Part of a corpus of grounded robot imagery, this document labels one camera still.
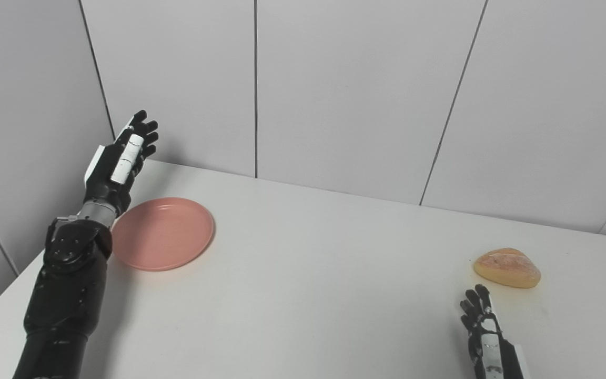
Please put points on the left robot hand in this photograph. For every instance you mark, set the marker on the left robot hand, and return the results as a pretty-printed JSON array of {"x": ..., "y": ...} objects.
[{"x": 116, "y": 168}]

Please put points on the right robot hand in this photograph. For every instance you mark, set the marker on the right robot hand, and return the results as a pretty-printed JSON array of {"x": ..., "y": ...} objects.
[{"x": 490, "y": 342}]

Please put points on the bread roll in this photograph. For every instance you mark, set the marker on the bread roll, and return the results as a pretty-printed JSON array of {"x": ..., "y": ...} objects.
[{"x": 507, "y": 267}]

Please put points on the pink plate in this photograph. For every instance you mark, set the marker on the pink plate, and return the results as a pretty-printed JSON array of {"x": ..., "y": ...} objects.
[{"x": 162, "y": 233}]

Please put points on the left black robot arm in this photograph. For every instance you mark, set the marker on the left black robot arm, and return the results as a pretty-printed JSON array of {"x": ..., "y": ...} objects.
[{"x": 66, "y": 300}]

